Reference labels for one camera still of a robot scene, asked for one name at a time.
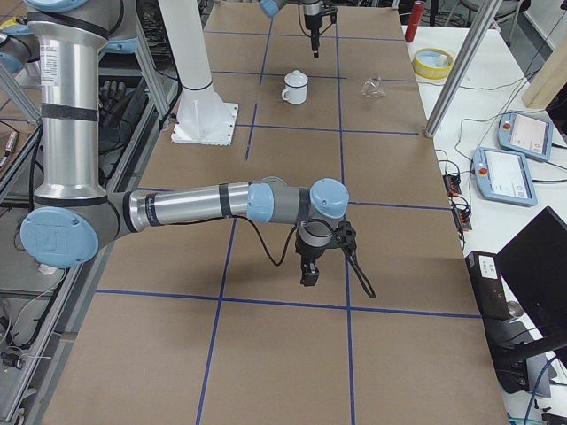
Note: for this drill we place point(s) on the teach pendant tablet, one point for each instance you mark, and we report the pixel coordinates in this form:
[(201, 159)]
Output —
[(526, 134), (504, 176)]

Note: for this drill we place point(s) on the aluminium frame post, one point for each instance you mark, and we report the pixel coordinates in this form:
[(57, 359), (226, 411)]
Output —
[(472, 41)]

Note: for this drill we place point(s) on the yellow rimmed blue bowl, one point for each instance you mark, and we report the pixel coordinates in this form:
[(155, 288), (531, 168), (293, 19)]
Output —
[(432, 63)]

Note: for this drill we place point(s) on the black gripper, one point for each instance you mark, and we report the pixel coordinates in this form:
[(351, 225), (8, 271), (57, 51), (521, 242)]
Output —
[(308, 253), (312, 22)]

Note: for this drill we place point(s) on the black monitor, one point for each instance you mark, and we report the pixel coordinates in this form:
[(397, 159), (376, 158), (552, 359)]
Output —
[(533, 264)]

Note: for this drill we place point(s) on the clear plastic funnel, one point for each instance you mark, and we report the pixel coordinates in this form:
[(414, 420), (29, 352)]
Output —
[(373, 88)]

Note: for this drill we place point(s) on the white ceramic lid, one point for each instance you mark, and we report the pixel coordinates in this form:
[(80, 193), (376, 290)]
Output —
[(295, 79)]

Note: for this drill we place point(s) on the brown paper table mat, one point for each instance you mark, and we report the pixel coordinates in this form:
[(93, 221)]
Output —
[(210, 324)]

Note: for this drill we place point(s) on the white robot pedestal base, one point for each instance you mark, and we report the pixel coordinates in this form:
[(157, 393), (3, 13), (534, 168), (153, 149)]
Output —
[(202, 116)]

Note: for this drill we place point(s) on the white enamel mug blue rim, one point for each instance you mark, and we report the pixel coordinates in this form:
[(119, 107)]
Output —
[(294, 94)]

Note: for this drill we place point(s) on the black computer box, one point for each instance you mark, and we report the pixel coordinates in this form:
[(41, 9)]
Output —
[(487, 286)]

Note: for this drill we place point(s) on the lower teach pendant tablet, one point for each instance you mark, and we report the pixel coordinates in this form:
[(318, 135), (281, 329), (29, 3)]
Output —
[(504, 176)]

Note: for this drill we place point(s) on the red cylinder bottle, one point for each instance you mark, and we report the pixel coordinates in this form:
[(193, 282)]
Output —
[(414, 20)]

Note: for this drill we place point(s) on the upper teach pendant tablet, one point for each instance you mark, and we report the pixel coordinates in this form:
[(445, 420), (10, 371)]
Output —
[(526, 134)]

